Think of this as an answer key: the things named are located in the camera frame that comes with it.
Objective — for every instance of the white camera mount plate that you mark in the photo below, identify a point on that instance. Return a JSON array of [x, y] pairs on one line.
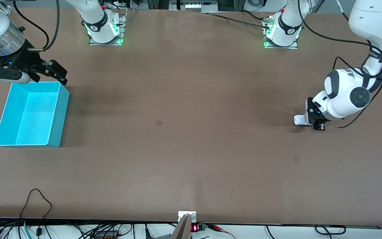
[[181, 215]]

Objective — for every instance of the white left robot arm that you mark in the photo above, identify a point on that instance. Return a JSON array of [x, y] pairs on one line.
[[373, 20]]

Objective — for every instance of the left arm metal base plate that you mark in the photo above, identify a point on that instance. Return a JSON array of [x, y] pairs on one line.
[[277, 47]]

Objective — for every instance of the metal box with white lights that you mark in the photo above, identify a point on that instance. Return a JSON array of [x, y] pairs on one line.
[[194, 5]]

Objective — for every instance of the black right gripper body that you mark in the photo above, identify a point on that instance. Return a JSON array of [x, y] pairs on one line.
[[28, 60]]

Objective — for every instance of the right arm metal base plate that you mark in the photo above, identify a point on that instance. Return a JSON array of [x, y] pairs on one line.
[[122, 33]]

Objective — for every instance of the light blue plastic bin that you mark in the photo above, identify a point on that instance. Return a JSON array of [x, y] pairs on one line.
[[35, 116]]

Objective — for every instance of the grey camera mount pole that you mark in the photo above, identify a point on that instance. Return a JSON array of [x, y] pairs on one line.
[[182, 230]]

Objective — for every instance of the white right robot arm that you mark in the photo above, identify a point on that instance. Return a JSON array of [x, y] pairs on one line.
[[93, 15]]

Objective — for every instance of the red digit display module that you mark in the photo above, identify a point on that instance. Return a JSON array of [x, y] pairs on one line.
[[196, 228]]

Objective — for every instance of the silver corner bracket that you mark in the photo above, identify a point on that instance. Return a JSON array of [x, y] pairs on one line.
[[6, 9]]

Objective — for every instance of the white jeep toy black roof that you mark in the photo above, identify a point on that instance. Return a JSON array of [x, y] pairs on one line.
[[299, 119]]

